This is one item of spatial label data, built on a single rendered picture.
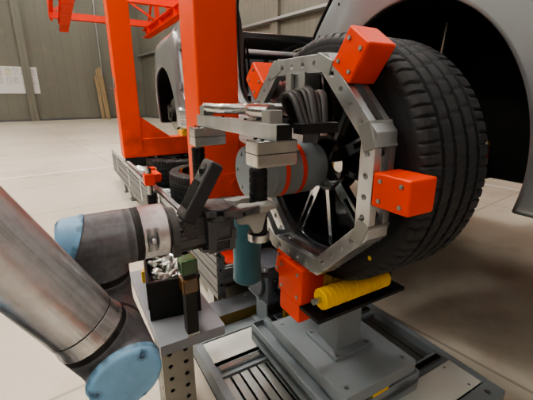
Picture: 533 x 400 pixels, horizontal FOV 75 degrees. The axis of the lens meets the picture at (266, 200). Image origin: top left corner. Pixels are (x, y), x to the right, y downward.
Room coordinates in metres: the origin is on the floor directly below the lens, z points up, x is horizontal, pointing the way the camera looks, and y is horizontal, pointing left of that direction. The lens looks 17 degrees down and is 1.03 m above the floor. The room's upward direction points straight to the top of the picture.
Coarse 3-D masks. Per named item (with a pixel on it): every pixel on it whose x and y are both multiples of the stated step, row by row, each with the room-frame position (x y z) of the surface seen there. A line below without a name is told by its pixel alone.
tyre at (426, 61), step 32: (416, 64) 0.79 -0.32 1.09; (448, 64) 0.85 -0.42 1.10; (384, 96) 0.77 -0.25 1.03; (416, 96) 0.71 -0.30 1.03; (448, 96) 0.76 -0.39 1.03; (416, 128) 0.69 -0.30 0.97; (448, 128) 0.72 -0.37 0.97; (480, 128) 0.77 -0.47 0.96; (416, 160) 0.68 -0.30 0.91; (448, 160) 0.70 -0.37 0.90; (480, 160) 0.76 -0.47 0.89; (448, 192) 0.70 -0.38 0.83; (480, 192) 0.77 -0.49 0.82; (288, 224) 1.07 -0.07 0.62; (416, 224) 0.68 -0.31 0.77; (448, 224) 0.74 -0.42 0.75; (384, 256) 0.73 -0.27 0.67; (416, 256) 0.77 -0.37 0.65
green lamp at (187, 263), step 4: (184, 256) 0.75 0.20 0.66; (188, 256) 0.75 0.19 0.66; (192, 256) 0.75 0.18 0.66; (180, 260) 0.73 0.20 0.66; (184, 260) 0.73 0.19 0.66; (188, 260) 0.73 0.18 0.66; (192, 260) 0.74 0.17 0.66; (196, 260) 0.74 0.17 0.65; (180, 264) 0.73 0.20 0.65; (184, 264) 0.73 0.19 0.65; (188, 264) 0.73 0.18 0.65; (192, 264) 0.74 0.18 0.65; (196, 264) 0.74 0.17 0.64; (180, 268) 0.73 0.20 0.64; (184, 268) 0.73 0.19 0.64; (188, 268) 0.73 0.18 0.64; (192, 268) 0.74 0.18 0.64; (196, 268) 0.74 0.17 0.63; (180, 272) 0.73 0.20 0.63; (184, 272) 0.73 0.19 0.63; (188, 272) 0.73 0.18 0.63; (192, 272) 0.74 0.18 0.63; (196, 272) 0.74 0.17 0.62
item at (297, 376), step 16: (272, 320) 1.17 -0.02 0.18; (256, 336) 1.14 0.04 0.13; (272, 336) 1.12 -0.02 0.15; (272, 352) 1.03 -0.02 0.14; (288, 352) 1.03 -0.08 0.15; (288, 368) 0.94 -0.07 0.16; (304, 368) 0.95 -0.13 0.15; (416, 368) 0.93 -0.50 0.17; (304, 384) 0.87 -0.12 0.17; (400, 384) 0.88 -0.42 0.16; (416, 384) 0.92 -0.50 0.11
